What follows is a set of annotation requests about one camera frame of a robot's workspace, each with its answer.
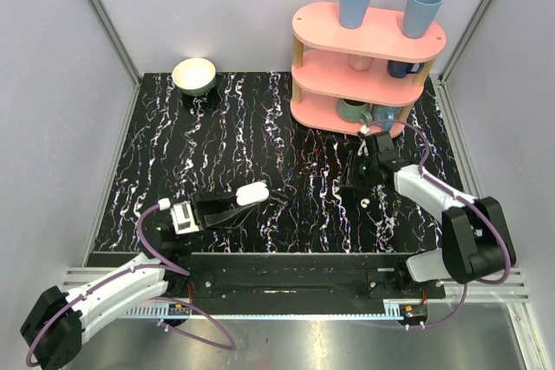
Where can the black marble mat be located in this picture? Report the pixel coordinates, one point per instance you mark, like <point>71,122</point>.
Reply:
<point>243,132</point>

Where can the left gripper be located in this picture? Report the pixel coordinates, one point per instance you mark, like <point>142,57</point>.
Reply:
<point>200,210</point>

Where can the teal glazed mug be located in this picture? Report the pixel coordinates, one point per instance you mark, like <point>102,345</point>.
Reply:
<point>354,111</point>

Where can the pink three-tier shelf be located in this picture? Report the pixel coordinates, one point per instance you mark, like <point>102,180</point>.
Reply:
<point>321,75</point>

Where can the light blue butterfly mug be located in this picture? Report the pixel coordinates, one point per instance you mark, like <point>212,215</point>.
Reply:
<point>385,116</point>

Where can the white earbud charging case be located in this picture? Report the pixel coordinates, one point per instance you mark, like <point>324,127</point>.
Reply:
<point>252,194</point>

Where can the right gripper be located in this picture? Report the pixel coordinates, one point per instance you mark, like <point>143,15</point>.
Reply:
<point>349,177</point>

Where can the dark blue mug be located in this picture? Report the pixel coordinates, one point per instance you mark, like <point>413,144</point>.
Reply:
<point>400,70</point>

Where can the green white bowl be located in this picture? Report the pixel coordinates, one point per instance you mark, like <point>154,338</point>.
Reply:
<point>194,76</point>

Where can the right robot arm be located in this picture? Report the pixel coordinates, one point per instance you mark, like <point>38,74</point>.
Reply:
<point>476,245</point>

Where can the pink mug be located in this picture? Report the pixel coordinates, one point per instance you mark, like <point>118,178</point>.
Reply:
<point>360,62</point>

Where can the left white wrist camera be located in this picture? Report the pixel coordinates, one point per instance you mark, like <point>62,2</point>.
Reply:
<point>182,215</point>

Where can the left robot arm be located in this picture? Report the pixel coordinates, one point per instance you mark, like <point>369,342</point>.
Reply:
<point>61,322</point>

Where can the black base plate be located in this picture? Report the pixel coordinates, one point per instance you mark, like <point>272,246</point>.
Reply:
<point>367,274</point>

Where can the right blue tumbler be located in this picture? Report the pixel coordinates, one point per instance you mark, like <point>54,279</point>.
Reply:
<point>418,16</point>

